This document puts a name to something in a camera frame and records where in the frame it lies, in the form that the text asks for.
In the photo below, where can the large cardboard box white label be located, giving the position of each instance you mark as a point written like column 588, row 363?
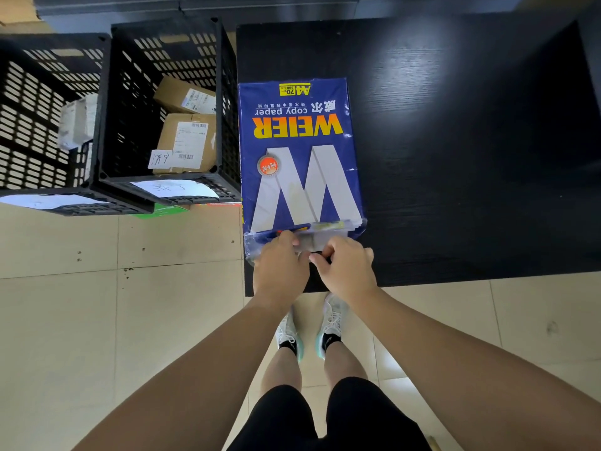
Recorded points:
column 188, row 140

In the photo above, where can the green flat object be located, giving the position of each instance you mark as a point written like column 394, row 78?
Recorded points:
column 162, row 211

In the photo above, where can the person's left hand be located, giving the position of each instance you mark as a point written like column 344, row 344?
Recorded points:
column 279, row 272

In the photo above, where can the person's right thumb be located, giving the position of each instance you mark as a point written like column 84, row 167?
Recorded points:
column 320, row 263

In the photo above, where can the blue copy paper ream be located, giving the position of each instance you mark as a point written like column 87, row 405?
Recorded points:
column 300, row 136

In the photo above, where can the small white handwritten note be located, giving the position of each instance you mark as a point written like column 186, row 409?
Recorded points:
column 159, row 159

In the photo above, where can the person's left white sneaker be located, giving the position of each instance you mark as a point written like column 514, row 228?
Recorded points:
column 287, row 335

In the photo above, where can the small cardboard box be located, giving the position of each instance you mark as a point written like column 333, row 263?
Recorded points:
column 176, row 93

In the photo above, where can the person's right white sneaker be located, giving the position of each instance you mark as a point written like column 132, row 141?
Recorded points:
column 331, row 324

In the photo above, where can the person's right forearm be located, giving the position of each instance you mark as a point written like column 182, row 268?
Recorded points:
column 460, row 371

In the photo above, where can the person's left leg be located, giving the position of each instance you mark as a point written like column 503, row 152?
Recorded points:
column 281, row 371

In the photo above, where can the black plastic crate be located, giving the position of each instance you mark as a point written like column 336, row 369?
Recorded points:
column 28, row 112
column 126, row 150

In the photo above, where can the person's white sneaker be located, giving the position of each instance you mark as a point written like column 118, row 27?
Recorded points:
column 287, row 335
column 331, row 324

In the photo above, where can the person's leg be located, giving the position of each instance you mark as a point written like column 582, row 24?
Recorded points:
column 342, row 361
column 281, row 371

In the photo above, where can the person's left thumb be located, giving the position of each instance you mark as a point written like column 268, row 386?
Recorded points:
column 303, row 262

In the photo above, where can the person's right hand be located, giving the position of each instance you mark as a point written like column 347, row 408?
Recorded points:
column 350, row 274

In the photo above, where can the person's right leg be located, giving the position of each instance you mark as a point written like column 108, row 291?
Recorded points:
column 342, row 361

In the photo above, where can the white paper sheet label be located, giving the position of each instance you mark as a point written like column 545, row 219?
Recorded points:
column 47, row 200
column 176, row 188

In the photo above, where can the person's left forearm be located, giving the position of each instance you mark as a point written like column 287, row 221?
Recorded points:
column 197, row 375

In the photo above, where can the white wrapped parcel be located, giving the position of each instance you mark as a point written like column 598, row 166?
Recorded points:
column 77, row 122

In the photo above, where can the black shorts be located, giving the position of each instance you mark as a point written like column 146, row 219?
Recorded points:
column 338, row 418

